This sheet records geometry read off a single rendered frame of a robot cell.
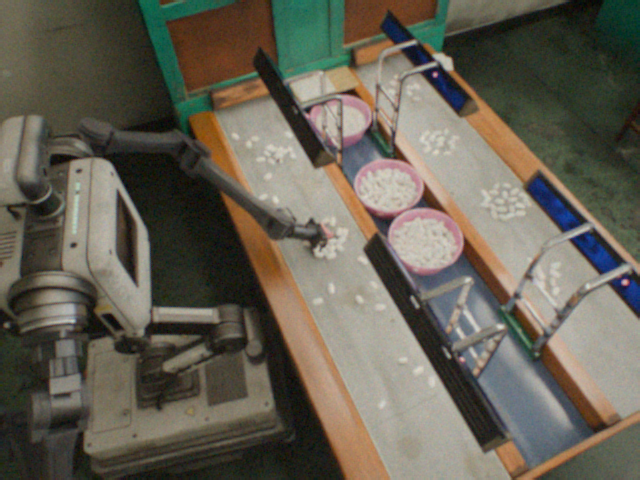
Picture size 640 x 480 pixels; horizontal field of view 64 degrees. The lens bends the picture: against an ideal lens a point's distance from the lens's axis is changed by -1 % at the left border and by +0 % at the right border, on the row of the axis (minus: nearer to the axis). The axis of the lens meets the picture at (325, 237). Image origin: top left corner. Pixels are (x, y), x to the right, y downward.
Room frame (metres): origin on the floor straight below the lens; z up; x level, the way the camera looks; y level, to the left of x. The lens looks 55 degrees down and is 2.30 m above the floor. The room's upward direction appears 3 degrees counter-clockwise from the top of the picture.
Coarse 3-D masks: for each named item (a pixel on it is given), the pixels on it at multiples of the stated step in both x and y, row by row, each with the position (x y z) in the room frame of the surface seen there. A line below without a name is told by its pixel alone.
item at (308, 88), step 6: (306, 78) 1.97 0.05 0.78; (312, 78) 1.96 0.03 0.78; (318, 78) 1.96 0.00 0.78; (294, 84) 1.93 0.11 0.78; (300, 84) 1.93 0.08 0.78; (306, 84) 1.92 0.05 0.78; (312, 84) 1.92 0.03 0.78; (318, 84) 1.92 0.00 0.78; (330, 84) 1.92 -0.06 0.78; (300, 90) 1.88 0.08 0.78; (306, 90) 1.88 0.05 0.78; (312, 90) 1.88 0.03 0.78; (318, 90) 1.88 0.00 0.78; (330, 90) 1.87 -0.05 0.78; (300, 96) 1.84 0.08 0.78; (306, 96) 1.84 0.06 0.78; (312, 96) 1.84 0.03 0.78
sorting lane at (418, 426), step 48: (240, 144) 1.60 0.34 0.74; (288, 144) 1.58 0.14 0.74; (288, 192) 1.32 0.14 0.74; (336, 192) 1.30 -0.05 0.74; (288, 240) 1.09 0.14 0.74; (336, 288) 0.87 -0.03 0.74; (384, 288) 0.87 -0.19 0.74; (336, 336) 0.70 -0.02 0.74; (384, 336) 0.69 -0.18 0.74; (384, 384) 0.53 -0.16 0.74; (384, 432) 0.39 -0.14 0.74; (432, 432) 0.38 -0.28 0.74
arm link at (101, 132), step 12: (84, 120) 1.08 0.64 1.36; (96, 120) 1.11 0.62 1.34; (84, 132) 1.04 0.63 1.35; (96, 132) 1.04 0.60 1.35; (108, 132) 1.07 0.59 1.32; (120, 132) 1.14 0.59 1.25; (132, 132) 1.18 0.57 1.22; (108, 144) 1.08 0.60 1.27; (120, 144) 1.10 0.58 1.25; (132, 144) 1.13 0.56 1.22; (144, 144) 1.16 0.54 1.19; (156, 144) 1.19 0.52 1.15; (168, 144) 1.22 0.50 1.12; (180, 144) 1.26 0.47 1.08; (180, 156) 1.26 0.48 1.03; (192, 156) 1.22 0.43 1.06; (192, 168) 1.21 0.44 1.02
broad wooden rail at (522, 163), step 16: (480, 112) 1.70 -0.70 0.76; (480, 128) 1.60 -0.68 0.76; (496, 128) 1.60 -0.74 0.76; (496, 144) 1.50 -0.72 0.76; (512, 144) 1.50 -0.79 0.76; (512, 160) 1.41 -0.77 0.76; (528, 160) 1.40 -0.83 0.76; (528, 176) 1.32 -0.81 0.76; (576, 208) 1.15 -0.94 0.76; (608, 240) 1.00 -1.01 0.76; (624, 256) 0.93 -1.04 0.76
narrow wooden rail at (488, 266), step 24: (360, 96) 1.84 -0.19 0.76; (408, 144) 1.53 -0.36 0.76; (432, 192) 1.26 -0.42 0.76; (456, 216) 1.14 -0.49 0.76; (480, 240) 1.03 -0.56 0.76; (480, 264) 0.95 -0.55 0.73; (504, 288) 0.83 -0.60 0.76; (528, 312) 0.74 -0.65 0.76; (552, 360) 0.58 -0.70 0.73; (576, 360) 0.57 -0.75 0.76; (576, 384) 0.49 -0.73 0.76; (576, 408) 0.45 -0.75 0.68; (600, 408) 0.42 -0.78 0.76
